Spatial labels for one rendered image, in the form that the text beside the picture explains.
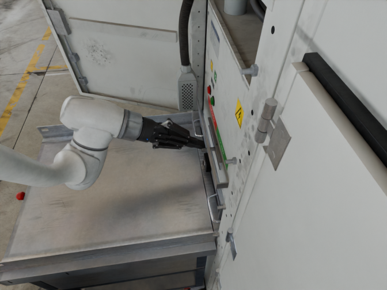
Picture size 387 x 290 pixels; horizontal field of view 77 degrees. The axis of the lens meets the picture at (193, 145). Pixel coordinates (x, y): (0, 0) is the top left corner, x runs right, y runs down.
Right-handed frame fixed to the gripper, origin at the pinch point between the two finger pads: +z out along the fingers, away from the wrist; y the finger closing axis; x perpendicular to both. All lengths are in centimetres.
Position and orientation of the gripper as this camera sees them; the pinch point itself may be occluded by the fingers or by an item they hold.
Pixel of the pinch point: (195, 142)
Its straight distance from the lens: 84.0
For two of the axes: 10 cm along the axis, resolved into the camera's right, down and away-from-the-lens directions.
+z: 8.6, 2.2, 4.6
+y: -4.9, 6.1, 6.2
